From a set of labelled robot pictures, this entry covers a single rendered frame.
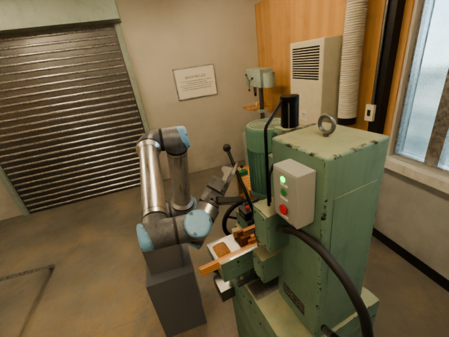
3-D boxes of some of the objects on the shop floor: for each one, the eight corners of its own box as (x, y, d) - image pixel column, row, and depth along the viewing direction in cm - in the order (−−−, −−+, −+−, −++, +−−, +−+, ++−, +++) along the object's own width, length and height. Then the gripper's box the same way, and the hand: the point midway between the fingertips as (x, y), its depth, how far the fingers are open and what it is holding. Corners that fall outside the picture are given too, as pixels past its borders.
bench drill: (270, 165, 395) (266, 65, 327) (290, 180, 340) (289, 65, 273) (244, 172, 385) (234, 71, 317) (260, 189, 330) (252, 71, 262)
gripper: (201, 192, 84) (224, 152, 93) (196, 206, 102) (216, 170, 111) (222, 204, 84) (243, 162, 93) (213, 215, 102) (232, 179, 111)
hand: (234, 169), depth 102 cm, fingers open, 14 cm apart
